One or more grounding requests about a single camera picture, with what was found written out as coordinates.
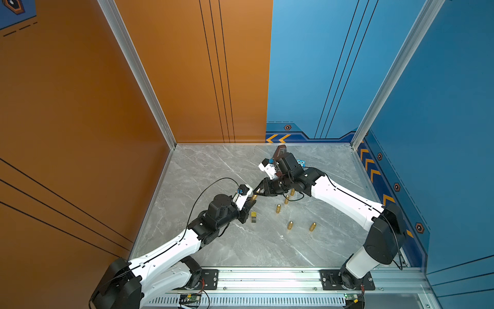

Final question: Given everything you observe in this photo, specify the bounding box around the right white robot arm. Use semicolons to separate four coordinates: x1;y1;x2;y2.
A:
256;163;408;290

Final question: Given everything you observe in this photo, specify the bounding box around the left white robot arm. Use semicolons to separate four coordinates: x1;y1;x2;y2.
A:
88;186;256;308

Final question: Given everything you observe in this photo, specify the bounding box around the gold black square box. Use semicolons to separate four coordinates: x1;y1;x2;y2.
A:
251;211;257;224

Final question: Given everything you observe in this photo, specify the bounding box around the dark red metronome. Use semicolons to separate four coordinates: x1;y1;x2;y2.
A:
273;144;288;161

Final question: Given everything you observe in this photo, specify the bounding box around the left green circuit board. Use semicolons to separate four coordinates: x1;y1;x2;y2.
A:
178;294;202;307

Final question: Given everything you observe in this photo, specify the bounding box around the green circuit board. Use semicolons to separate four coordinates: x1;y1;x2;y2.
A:
178;294;202;307
343;294;365;309

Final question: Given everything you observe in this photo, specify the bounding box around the right green circuit board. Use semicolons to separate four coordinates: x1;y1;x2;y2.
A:
343;294;365;309

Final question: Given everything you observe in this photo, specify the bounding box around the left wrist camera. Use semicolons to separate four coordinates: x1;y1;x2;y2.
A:
233;184;253;211

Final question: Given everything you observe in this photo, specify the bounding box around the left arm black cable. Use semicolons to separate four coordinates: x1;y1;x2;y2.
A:
181;177;240;240

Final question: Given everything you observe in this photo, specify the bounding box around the left black mount plate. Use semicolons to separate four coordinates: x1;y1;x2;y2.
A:
200;269;219;290

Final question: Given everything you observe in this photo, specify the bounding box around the black mount plate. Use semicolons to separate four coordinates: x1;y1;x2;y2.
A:
319;269;376;291
200;269;219;290

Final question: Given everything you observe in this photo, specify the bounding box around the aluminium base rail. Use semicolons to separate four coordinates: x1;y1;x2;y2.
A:
145;267;440;308

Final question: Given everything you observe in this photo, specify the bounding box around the right black mount plate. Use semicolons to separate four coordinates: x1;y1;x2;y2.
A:
319;269;376;291

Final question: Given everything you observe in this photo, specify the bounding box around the left aluminium corner post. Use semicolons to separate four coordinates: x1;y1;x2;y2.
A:
97;0;177;151

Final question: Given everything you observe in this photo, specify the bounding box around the aluminium corner post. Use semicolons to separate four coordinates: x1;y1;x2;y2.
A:
97;0;177;151
351;0;445;151

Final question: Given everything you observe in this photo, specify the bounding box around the right aluminium corner post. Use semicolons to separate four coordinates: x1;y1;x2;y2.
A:
351;0;445;151

